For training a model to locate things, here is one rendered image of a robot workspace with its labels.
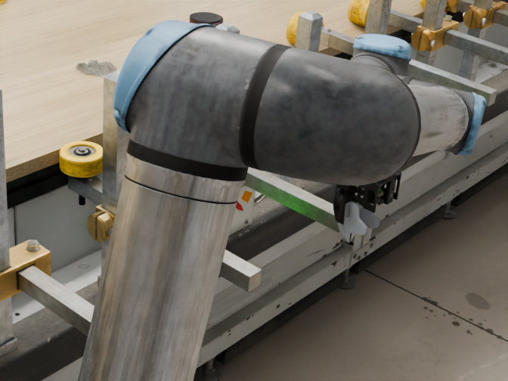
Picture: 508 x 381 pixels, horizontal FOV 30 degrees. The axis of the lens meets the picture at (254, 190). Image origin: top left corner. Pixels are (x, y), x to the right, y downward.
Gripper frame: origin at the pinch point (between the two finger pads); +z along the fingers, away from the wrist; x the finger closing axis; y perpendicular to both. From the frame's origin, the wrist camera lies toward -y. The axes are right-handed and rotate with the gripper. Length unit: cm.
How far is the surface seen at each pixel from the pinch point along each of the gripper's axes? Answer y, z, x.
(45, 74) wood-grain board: -73, -9, -9
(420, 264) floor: -44, 81, 120
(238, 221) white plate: -26.0, 9.4, 1.4
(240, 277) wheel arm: -1.6, -1.9, -26.5
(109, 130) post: -27.5, -19.7, -31.1
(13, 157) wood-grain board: -48, -9, -35
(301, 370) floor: -38, 81, 48
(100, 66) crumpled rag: -66, -11, 1
